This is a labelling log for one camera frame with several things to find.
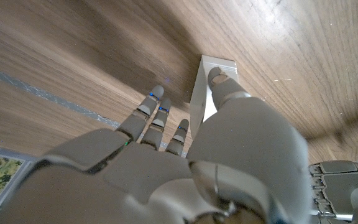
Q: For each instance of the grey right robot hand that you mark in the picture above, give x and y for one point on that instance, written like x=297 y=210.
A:
x=135 y=180

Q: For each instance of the white kitchen timer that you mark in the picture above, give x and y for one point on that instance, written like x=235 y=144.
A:
x=199 y=90

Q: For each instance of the grey tape outline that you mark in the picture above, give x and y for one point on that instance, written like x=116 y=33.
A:
x=42 y=94

